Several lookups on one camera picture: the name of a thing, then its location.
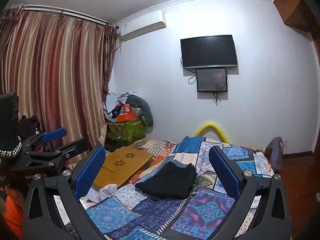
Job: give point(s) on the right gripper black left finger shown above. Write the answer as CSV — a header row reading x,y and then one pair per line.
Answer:
x,y
42,219

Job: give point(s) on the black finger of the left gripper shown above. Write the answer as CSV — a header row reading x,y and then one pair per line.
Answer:
x,y
54,135

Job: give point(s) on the black pants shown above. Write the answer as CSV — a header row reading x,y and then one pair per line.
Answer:
x,y
170,182

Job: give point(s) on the orange sleeve left forearm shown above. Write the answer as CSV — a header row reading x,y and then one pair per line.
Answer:
x,y
13,211

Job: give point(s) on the green patterned storage bag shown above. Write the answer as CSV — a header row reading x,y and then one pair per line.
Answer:
x,y
120,134

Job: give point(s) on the wooden lap desk board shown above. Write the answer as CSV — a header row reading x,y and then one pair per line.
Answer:
x,y
120,166

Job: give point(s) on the orange red box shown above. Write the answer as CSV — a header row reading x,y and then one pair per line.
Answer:
x,y
125,113

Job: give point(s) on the pink striped curtain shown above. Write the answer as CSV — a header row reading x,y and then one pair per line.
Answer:
x,y
60,67

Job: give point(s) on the grey purple bag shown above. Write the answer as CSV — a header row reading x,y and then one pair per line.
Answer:
x,y
274,154

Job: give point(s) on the white cloth garment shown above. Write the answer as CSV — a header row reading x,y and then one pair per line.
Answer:
x,y
95,194

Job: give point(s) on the dark grey neck pillow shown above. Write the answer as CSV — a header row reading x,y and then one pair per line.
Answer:
x,y
144,111

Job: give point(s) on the blue patchwork bedspread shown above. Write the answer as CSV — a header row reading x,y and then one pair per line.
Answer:
x,y
129,214

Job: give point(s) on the orange patterned bed sheet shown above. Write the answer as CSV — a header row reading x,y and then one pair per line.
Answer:
x,y
160,150

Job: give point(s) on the yellow foam tube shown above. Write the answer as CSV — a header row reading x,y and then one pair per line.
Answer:
x,y
212,127

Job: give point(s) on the white air conditioner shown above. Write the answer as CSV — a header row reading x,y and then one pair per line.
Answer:
x,y
137,26

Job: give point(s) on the brown wooden wardrobe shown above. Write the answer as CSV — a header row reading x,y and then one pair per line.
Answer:
x,y
297,14

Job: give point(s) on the small wall monitor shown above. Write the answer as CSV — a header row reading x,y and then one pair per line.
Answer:
x,y
211,80

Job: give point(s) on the large wall television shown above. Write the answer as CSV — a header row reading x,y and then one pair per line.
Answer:
x,y
208,51

